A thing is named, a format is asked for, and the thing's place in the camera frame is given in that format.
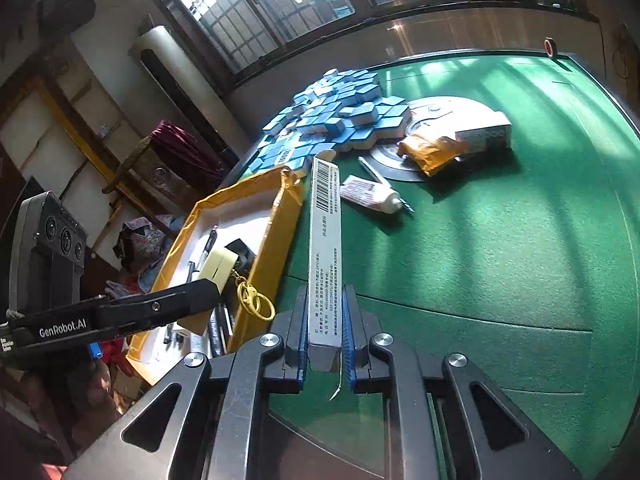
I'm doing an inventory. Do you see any white standing air conditioner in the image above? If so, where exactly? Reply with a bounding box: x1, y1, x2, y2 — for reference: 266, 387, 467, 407
131, 25, 250, 167

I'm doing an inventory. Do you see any small white green box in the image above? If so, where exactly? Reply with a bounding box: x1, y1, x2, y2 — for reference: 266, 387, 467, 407
454, 112, 512, 153

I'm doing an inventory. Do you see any black plastic fan part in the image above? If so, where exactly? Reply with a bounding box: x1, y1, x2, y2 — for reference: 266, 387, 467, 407
224, 238, 255, 276

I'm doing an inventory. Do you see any person left hand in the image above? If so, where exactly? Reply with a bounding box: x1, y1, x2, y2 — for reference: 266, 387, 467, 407
29, 358, 126, 461

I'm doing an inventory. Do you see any orange padded envelope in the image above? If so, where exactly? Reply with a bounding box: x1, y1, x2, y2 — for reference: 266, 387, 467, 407
398, 134, 470, 177

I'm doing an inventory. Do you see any clear gel pen black grip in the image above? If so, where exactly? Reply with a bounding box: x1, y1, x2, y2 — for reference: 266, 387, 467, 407
196, 226, 218, 271

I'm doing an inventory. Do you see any yellow cartoon toy case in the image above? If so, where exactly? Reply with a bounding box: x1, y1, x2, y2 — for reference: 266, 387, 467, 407
196, 247, 276, 322

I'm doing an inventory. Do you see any black camera housing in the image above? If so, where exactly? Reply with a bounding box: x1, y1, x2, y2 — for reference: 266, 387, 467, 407
9, 191, 87, 316

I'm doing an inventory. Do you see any white ointment tube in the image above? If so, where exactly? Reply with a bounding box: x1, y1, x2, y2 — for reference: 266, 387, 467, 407
340, 176, 404, 214

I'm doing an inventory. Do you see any yellow taped cardboard tray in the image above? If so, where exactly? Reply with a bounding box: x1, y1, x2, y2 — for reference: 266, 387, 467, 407
127, 166, 305, 386

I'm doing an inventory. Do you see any long white marker box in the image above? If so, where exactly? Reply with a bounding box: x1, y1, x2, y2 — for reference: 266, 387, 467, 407
307, 158, 343, 372

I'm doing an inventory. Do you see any floral fabric bag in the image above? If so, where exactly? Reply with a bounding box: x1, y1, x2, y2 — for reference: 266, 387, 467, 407
113, 217, 174, 275

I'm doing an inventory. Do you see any blue mahjong tile pile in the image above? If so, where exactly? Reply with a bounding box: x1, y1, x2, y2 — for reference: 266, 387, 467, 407
244, 68, 411, 176

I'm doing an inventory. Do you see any maroon cloth on chair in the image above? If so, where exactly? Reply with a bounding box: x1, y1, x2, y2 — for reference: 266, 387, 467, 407
150, 120, 227, 194

